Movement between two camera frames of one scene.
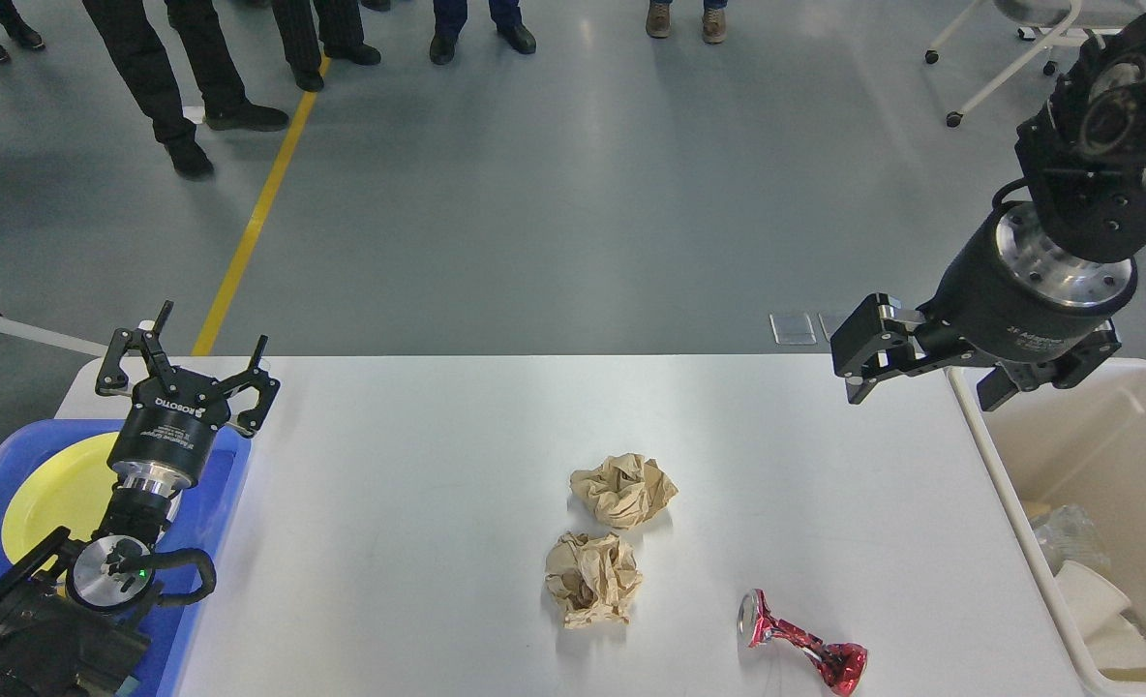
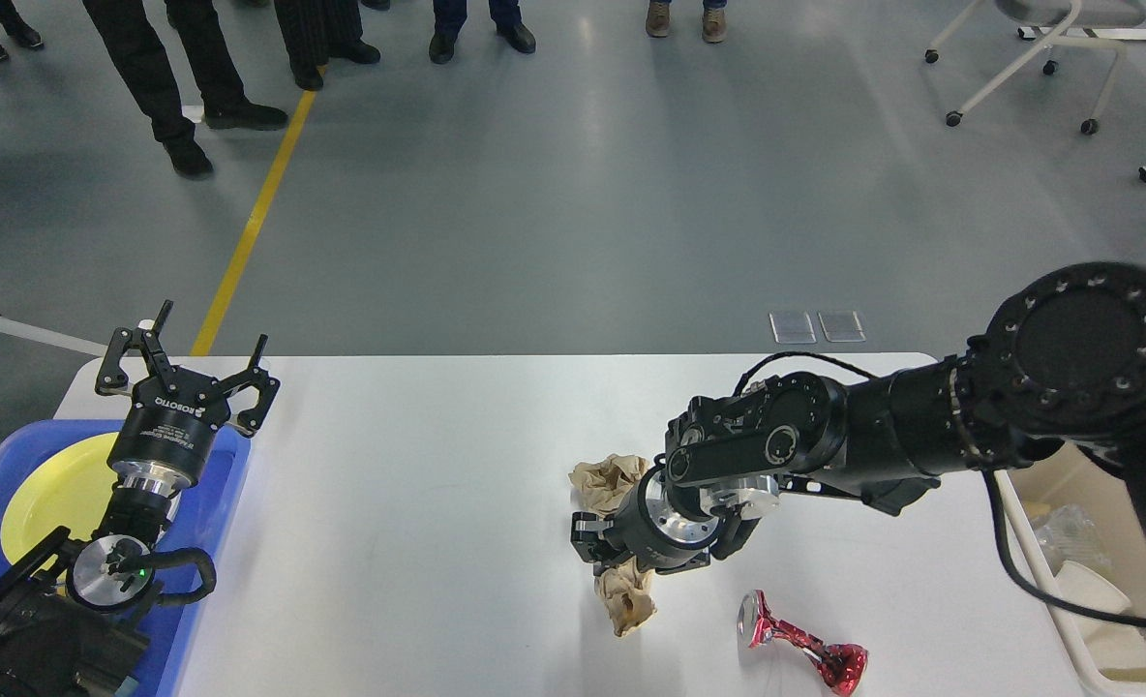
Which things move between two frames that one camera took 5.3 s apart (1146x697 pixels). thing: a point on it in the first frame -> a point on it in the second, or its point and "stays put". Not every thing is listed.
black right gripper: [1011, 299] -> [654, 533]
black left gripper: [162, 439] stays put
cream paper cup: [1122, 652] stays put
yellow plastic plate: [74, 489] stays put
